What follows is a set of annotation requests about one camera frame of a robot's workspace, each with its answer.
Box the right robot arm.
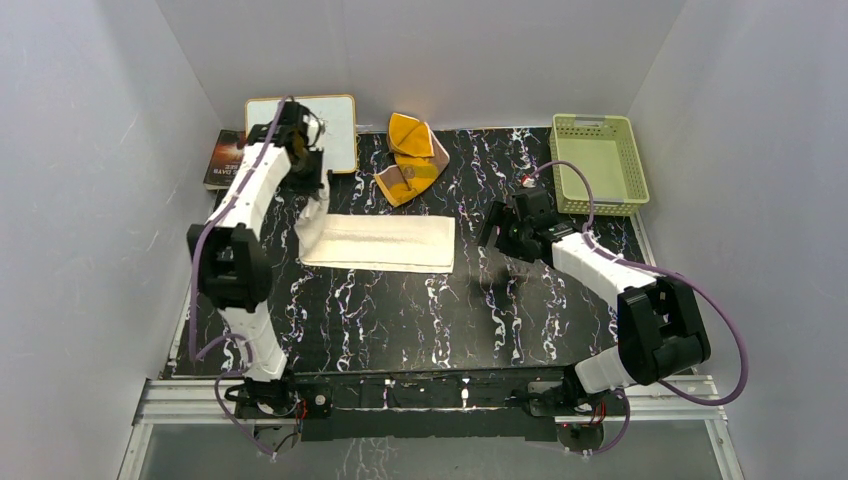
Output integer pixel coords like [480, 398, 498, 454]
[478, 187, 711, 414]

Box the whiteboard with yellow frame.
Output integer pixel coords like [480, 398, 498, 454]
[244, 94, 358, 174]

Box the dark book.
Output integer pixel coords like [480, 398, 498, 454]
[203, 129, 246, 191]

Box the aluminium rail frame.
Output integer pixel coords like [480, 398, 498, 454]
[119, 370, 742, 479]

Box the yellow brown towel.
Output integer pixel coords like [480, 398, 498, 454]
[375, 112, 450, 207]

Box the green plastic basket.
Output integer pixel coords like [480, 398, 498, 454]
[549, 114, 651, 217]

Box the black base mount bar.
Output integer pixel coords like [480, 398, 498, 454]
[223, 366, 625, 450]

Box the white towel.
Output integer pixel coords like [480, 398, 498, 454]
[294, 172, 456, 274]

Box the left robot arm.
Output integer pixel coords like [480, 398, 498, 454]
[187, 97, 329, 416]

